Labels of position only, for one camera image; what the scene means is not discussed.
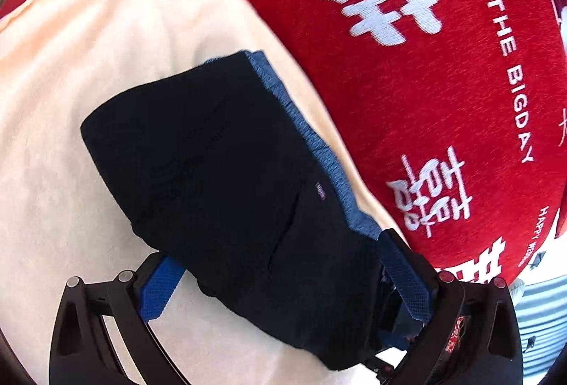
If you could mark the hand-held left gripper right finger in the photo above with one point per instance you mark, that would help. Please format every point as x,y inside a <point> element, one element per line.
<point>405,274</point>

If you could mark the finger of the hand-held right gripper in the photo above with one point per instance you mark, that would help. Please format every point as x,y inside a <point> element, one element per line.
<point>394,334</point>

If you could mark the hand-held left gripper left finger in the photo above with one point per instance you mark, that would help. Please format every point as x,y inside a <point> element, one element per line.
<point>159,292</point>

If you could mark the black pants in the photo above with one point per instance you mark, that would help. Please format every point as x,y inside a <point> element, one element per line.
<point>199,168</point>

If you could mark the blue striped cloth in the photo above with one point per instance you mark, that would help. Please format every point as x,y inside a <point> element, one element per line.
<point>545,309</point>

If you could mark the red printed blanket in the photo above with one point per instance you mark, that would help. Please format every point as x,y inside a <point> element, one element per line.
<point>398,101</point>

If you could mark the cream white sheet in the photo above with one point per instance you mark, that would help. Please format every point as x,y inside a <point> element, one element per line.
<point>66,101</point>

